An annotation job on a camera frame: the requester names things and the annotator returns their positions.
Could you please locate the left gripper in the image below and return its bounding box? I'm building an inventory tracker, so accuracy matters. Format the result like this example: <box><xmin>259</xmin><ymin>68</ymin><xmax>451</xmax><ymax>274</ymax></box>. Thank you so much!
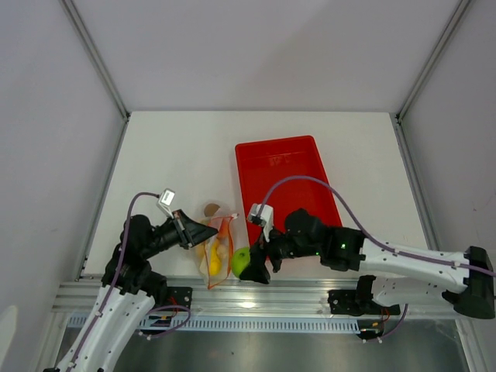
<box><xmin>142</xmin><ymin>208</ymin><xmax>218</xmax><ymax>259</ymax></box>

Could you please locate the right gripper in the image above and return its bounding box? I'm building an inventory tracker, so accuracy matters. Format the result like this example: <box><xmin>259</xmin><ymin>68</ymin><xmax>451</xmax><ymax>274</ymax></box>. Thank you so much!
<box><xmin>240</xmin><ymin>221</ymin><xmax>322</xmax><ymax>284</ymax></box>

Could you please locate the green apple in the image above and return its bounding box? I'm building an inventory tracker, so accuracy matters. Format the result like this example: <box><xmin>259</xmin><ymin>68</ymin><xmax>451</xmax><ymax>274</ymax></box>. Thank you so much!
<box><xmin>231</xmin><ymin>246</ymin><xmax>250</xmax><ymax>278</ymax></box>

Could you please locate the brown kiwi fruit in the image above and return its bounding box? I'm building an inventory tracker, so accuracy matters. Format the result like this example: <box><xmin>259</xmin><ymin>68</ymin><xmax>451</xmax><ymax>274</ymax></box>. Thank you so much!
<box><xmin>203</xmin><ymin>203</ymin><xmax>221</xmax><ymax>218</ymax></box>

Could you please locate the pink peach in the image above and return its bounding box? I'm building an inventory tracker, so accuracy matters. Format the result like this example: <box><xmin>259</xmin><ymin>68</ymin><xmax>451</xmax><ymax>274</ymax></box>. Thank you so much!
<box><xmin>217</xmin><ymin>219</ymin><xmax>231</xmax><ymax>239</ymax></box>

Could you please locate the clear zip top bag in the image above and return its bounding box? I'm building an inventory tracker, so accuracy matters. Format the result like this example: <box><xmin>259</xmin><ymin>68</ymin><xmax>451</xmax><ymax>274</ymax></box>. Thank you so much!
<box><xmin>193</xmin><ymin>202</ymin><xmax>239</xmax><ymax>290</ymax></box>

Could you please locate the beige garlic bulb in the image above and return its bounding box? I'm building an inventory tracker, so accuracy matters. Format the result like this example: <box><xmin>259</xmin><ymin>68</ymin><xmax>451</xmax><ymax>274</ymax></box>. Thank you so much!
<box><xmin>216</xmin><ymin>244</ymin><xmax>229</xmax><ymax>260</ymax></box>

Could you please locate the yellow bumpy gourd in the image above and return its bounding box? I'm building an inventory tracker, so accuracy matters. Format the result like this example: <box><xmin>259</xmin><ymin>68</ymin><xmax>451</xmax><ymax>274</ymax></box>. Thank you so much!
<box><xmin>208</xmin><ymin>246</ymin><xmax>222</xmax><ymax>276</ymax></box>

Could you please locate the orange fruit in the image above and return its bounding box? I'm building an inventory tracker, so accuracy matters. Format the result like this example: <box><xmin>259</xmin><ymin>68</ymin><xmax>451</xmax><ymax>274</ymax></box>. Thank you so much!
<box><xmin>195</xmin><ymin>243</ymin><xmax>205</xmax><ymax>262</ymax></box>

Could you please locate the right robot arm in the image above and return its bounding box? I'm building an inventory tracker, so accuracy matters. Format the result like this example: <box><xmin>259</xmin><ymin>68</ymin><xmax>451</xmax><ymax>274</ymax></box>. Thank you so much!
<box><xmin>231</xmin><ymin>205</ymin><xmax>495</xmax><ymax>319</ymax></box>

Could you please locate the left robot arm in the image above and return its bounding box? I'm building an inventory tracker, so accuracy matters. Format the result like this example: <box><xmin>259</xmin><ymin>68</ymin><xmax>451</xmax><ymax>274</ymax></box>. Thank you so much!
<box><xmin>54</xmin><ymin>210</ymin><xmax>218</xmax><ymax>371</ymax></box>

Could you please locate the red plastic tray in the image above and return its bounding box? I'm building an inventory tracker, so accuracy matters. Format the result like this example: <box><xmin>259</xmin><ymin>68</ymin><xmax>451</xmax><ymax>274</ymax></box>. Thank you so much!
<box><xmin>235</xmin><ymin>135</ymin><xmax>342</xmax><ymax>231</ymax></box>

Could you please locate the aluminium mounting rail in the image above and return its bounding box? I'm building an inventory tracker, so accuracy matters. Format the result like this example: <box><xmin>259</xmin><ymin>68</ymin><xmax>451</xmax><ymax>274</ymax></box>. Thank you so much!
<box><xmin>51</xmin><ymin>277</ymin><xmax>462</xmax><ymax>319</ymax></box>

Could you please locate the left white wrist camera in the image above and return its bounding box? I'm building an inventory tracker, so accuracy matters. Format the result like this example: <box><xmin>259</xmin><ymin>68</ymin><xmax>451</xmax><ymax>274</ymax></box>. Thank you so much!
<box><xmin>157</xmin><ymin>188</ymin><xmax>175</xmax><ymax>218</ymax></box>

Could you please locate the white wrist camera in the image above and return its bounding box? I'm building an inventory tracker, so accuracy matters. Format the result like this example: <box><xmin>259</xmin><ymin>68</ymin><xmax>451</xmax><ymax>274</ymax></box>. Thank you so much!
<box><xmin>157</xmin><ymin>188</ymin><xmax>175</xmax><ymax>218</ymax></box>
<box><xmin>246</xmin><ymin>203</ymin><xmax>274</xmax><ymax>242</ymax></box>

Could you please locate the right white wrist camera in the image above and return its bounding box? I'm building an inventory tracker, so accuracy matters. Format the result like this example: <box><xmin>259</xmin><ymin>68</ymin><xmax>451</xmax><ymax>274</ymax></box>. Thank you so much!
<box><xmin>246</xmin><ymin>203</ymin><xmax>274</xmax><ymax>242</ymax></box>

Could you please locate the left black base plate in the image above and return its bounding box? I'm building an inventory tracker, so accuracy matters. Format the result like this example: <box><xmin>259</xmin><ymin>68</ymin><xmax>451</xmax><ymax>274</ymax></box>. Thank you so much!
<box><xmin>156</xmin><ymin>287</ymin><xmax>193</xmax><ymax>308</ymax></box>

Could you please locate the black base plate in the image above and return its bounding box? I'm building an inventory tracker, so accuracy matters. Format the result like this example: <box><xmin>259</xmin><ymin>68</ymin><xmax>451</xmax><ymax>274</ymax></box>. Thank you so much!
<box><xmin>328</xmin><ymin>289</ymin><xmax>401</xmax><ymax>317</ymax></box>
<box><xmin>156</xmin><ymin>287</ymin><xmax>193</xmax><ymax>308</ymax></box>

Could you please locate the slotted cable duct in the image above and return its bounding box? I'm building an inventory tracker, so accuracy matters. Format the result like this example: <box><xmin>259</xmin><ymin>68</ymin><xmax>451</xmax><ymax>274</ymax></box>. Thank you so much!
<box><xmin>67</xmin><ymin>313</ymin><xmax>360</xmax><ymax>334</ymax></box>

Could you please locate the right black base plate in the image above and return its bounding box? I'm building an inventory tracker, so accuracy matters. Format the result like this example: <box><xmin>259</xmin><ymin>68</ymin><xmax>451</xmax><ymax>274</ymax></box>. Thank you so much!
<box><xmin>328</xmin><ymin>289</ymin><xmax>401</xmax><ymax>317</ymax></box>

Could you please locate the left aluminium frame post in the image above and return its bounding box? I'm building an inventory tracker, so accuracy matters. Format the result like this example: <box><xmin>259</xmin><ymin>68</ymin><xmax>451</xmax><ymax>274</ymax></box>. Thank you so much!
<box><xmin>59</xmin><ymin>0</ymin><xmax>130</xmax><ymax>121</ymax></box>

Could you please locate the aluminium frame post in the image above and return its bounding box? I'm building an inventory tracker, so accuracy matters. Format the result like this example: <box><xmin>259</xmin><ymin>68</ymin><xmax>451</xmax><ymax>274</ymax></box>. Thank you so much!
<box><xmin>59</xmin><ymin>0</ymin><xmax>130</xmax><ymax>121</ymax></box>
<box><xmin>395</xmin><ymin>0</ymin><xmax>475</xmax><ymax>124</ymax></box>

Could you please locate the right aluminium frame post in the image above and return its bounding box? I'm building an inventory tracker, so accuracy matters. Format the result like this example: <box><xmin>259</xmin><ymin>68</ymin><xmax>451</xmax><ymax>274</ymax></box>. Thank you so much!
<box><xmin>395</xmin><ymin>0</ymin><xmax>475</xmax><ymax>124</ymax></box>

